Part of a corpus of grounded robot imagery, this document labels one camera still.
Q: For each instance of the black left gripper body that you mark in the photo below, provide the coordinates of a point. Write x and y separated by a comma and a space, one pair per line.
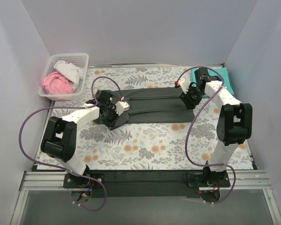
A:
113, 116

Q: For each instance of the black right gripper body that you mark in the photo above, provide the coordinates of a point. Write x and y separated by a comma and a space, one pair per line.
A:
190, 98

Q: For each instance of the dark grey t-shirt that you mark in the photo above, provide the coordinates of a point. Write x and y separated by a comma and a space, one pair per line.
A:
156, 105

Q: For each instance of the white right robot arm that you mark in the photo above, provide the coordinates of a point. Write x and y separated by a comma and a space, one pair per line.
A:
234, 125

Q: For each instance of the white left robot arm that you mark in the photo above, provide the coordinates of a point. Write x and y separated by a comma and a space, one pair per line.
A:
59, 140

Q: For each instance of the folded teal t-shirt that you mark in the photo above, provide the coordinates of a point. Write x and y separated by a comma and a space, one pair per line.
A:
224, 73

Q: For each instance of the white crumpled t-shirt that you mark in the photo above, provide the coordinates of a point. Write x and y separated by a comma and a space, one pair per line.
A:
70, 71

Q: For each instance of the white plastic laundry basket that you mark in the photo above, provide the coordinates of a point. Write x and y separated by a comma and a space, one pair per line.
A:
79, 59

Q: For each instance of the pink crumpled t-shirt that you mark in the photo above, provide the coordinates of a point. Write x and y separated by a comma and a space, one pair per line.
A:
56, 83

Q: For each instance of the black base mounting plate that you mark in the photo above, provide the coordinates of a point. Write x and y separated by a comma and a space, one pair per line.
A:
147, 183

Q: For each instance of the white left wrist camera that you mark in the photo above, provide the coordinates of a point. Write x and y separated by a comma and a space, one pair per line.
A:
121, 106

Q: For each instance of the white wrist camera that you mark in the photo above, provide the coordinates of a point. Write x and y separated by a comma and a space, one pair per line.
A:
183, 84
121, 106

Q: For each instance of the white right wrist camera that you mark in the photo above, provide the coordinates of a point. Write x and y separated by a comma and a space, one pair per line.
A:
183, 84

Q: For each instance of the aluminium frame rail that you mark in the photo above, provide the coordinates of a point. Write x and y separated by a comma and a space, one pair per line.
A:
144, 197

